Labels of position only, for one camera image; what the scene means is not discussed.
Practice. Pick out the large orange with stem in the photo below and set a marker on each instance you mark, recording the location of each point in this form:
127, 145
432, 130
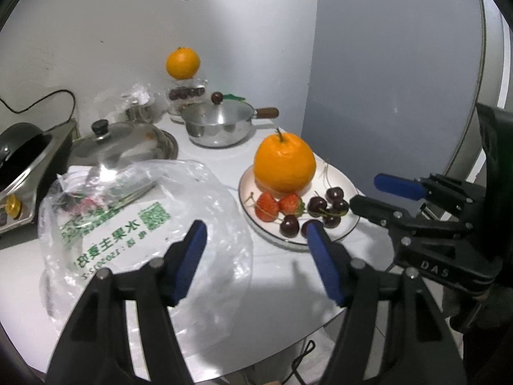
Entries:
284, 164

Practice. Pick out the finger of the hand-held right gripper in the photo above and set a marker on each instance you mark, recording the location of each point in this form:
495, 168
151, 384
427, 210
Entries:
396, 186
372, 208

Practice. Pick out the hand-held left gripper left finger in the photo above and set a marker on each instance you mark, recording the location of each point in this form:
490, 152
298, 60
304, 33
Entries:
188, 256

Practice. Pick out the small steel pot with lid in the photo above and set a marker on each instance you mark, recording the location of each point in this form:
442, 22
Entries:
216, 126

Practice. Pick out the green yellow sponge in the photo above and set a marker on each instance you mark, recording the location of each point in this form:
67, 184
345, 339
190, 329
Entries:
234, 97

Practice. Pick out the black wok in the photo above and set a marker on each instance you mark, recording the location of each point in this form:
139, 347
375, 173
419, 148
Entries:
20, 140

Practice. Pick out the clear fruit container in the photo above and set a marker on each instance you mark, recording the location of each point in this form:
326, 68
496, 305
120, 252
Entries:
180, 100

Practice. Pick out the grey blue refrigerator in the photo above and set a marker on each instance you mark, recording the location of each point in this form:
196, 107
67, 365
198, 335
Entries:
392, 68

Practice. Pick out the steel induction cooker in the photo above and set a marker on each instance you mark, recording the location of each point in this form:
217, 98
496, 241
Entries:
36, 176

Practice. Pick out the red strawberry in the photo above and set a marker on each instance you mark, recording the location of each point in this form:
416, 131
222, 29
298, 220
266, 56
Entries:
291, 204
266, 206

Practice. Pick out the white plate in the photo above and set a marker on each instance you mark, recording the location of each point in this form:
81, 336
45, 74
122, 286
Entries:
344, 182

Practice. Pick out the clear printed plastic bag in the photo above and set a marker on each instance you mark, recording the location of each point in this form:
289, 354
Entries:
160, 248

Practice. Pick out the glass lid with black knob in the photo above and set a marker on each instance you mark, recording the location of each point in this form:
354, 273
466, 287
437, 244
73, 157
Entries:
120, 144

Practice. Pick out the crinkled clear bag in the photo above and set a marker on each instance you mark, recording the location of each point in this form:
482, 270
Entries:
138, 98

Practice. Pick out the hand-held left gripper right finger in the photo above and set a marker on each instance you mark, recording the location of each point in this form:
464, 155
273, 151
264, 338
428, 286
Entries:
324, 264

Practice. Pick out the small orange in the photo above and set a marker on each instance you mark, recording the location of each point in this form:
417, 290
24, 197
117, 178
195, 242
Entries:
183, 63

